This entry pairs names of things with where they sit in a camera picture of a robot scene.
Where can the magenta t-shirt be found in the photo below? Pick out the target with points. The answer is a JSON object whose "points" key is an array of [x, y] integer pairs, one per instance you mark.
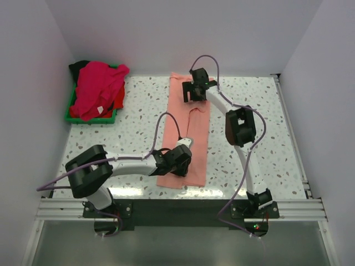
{"points": [[97, 87]]}

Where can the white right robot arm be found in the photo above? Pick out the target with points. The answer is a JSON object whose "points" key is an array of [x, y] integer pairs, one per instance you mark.
{"points": [[240, 132]]}

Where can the red t-shirt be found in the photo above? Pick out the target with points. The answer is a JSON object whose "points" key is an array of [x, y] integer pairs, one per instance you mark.
{"points": [[116, 104]]}

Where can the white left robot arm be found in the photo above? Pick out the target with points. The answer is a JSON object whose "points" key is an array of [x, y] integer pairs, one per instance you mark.
{"points": [[88, 172]]}

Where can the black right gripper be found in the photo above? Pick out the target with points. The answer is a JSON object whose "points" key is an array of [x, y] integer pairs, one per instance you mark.
{"points": [[188, 86]]}

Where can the black t-shirt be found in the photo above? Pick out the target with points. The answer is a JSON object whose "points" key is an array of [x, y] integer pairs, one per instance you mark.
{"points": [[75, 69]]}

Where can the aluminium frame rail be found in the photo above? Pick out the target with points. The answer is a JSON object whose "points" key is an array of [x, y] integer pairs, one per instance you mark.
{"points": [[69, 209]]}

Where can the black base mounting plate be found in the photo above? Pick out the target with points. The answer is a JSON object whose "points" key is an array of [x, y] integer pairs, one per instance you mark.
{"points": [[127, 214]]}

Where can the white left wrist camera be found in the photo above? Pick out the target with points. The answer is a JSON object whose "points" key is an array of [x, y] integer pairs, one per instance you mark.
{"points": [[188, 142]]}

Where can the salmon pink t-shirt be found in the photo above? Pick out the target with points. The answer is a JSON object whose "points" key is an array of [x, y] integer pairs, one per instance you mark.
{"points": [[193, 120]]}

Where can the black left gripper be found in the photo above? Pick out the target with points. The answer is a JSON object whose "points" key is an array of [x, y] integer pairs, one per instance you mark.
{"points": [[183, 170]]}

